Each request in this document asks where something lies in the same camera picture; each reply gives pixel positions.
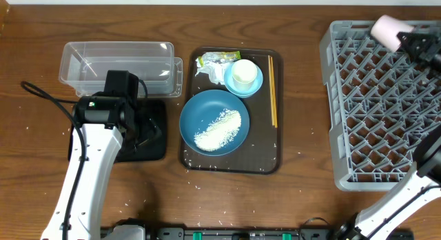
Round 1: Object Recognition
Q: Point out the pink plastic cup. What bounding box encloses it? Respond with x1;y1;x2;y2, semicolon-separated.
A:
371;15;415;52

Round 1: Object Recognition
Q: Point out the dark blue plate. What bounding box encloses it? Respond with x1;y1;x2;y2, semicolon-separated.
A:
179;90;250;156

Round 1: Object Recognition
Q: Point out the pile of white rice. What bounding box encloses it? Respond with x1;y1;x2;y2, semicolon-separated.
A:
194;109;242;152

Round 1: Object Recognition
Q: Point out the cream white cup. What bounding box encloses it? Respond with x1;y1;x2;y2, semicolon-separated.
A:
232;59;258;92

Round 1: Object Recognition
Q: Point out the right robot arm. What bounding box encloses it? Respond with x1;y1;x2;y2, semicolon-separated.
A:
325;31;440;239

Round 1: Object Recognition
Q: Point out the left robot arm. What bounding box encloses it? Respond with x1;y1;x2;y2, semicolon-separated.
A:
41;70;167;239

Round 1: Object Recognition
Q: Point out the grey dishwasher rack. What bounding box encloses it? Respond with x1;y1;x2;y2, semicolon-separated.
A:
320;21;440;191

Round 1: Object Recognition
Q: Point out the black plastic bin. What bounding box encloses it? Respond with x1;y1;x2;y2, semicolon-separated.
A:
68;99;168;163

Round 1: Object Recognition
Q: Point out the clear plastic bin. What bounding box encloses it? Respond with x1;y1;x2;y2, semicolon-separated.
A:
59;41;183;98

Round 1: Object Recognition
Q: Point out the crumpled white green wrapper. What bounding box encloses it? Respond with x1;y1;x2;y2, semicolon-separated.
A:
196;51;241;85

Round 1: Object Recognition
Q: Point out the light blue small bowl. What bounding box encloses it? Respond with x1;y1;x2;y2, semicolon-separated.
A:
224;63;263;98

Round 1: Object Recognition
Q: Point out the dark brown serving tray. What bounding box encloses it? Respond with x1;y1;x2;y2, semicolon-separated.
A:
179;47;283;174

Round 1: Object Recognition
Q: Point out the wooden chopstick right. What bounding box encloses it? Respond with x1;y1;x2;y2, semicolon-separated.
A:
269;56;278;128

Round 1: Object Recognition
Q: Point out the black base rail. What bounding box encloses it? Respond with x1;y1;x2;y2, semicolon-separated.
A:
103;227;414;240

